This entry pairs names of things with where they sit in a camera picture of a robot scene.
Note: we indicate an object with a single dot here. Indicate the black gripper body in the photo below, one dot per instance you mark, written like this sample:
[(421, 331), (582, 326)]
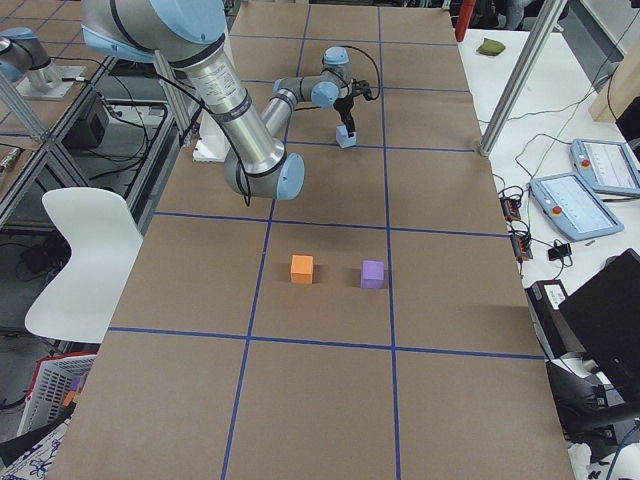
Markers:
[(344, 106)]

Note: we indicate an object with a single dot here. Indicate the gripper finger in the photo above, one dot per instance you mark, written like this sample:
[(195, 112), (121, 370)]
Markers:
[(351, 128), (345, 123)]

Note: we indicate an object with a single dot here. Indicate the light blue foam block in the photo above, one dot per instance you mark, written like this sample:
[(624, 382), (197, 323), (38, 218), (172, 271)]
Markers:
[(344, 138)]

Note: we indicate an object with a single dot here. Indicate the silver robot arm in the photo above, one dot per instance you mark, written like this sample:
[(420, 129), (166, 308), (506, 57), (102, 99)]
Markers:
[(191, 35)]

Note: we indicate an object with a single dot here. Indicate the purple foam block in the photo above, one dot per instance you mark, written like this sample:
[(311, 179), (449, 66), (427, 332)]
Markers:
[(372, 274)]

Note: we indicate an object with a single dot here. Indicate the orange foam block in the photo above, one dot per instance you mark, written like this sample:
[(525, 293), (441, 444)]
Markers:
[(302, 269)]

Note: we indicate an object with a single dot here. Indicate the red cylinder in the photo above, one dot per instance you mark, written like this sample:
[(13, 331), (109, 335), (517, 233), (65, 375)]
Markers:
[(463, 20)]

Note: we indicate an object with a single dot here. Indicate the olive green bean bag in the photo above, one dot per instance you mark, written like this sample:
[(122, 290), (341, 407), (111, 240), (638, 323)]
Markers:
[(491, 47)]

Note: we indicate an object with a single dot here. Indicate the near blue teach pendant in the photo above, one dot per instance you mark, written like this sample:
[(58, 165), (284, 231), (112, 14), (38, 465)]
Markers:
[(574, 207)]

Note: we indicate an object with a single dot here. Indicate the blue teach pendant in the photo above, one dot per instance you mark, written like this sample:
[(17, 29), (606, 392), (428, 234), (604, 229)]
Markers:
[(607, 166), (574, 207)]

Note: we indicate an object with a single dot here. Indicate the far blue teach pendant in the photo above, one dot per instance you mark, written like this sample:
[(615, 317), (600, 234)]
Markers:
[(607, 166)]

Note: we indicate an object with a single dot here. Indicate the white plastic chair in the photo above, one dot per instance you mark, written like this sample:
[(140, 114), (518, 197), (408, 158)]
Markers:
[(79, 303)]

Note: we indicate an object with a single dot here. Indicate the white perforated basket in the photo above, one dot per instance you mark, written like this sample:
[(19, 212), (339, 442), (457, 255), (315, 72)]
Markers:
[(50, 384)]

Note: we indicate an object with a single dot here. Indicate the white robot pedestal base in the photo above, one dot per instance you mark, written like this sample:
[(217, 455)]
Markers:
[(212, 145)]

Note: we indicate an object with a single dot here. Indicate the aluminium frame rack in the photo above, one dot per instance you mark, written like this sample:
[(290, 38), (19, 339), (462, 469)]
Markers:
[(47, 122)]

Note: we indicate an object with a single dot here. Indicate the aluminium frame post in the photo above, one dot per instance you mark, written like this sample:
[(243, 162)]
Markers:
[(536, 40)]

